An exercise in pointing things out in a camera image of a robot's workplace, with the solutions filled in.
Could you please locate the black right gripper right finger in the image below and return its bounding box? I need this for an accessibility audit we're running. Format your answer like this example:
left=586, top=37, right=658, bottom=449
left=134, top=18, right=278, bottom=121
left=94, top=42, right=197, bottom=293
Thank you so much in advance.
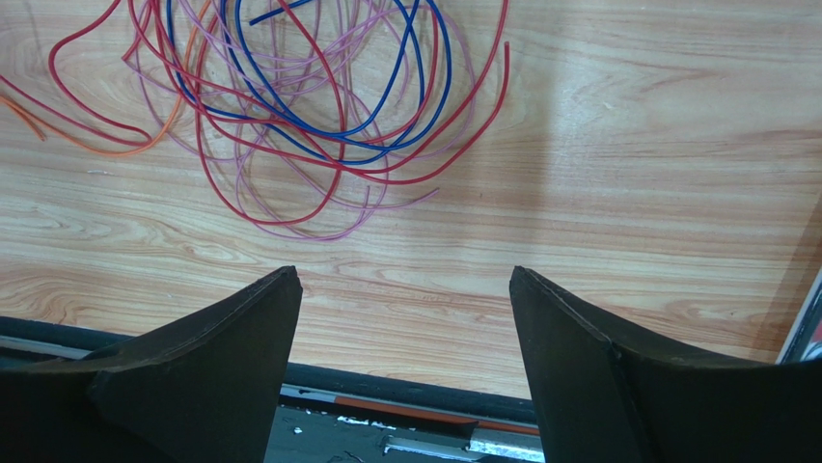
left=509, top=266, right=821, bottom=462

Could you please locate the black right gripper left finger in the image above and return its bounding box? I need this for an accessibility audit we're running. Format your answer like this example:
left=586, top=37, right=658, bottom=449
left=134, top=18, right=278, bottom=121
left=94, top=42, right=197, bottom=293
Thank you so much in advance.
left=1, top=266, right=303, bottom=462

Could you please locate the blue cable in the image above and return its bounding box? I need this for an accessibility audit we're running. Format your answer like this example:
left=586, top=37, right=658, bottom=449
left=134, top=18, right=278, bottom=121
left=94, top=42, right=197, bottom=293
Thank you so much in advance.
left=165, top=0, right=454, bottom=167

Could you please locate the pink cable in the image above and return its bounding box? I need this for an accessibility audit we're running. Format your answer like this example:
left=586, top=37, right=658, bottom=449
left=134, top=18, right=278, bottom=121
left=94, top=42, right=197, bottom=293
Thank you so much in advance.
left=122, top=0, right=480, bottom=243

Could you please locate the strawberry pattern tray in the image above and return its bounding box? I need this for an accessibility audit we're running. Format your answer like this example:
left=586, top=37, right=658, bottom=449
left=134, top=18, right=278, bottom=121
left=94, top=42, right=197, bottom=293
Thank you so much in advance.
left=777, top=271, right=821, bottom=365

